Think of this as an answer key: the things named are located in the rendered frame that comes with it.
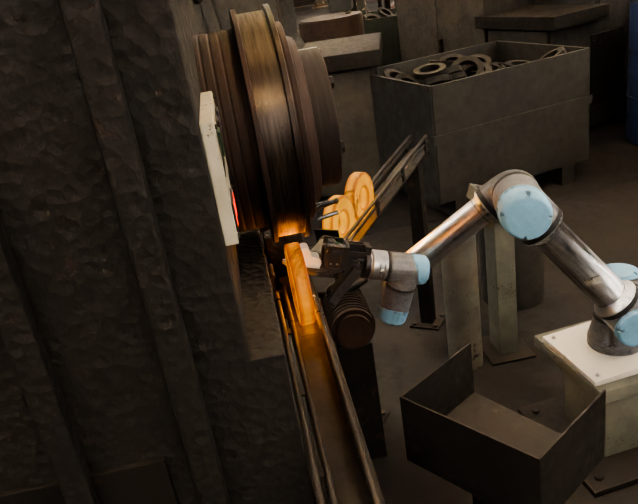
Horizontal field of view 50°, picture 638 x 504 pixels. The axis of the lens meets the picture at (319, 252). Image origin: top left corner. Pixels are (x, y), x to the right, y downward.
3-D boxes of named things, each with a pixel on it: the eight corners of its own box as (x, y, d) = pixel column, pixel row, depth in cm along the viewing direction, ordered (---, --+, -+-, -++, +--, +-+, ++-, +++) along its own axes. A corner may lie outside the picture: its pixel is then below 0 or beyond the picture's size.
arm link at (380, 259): (378, 273, 176) (385, 286, 168) (360, 271, 175) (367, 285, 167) (383, 246, 173) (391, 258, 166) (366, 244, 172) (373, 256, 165)
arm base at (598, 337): (626, 321, 199) (626, 291, 195) (657, 348, 185) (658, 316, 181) (576, 333, 198) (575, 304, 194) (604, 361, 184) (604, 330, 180)
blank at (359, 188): (339, 186, 202) (350, 186, 201) (359, 163, 214) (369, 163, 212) (349, 232, 210) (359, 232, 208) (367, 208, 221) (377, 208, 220)
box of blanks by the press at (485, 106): (441, 225, 368) (429, 80, 337) (369, 189, 439) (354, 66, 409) (591, 177, 400) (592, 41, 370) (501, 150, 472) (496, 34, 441)
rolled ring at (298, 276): (294, 230, 160) (280, 233, 160) (306, 260, 144) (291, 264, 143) (306, 300, 168) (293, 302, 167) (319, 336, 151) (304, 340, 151)
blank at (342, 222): (317, 210, 190) (328, 211, 189) (339, 186, 202) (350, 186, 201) (327, 258, 198) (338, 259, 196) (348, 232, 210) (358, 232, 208)
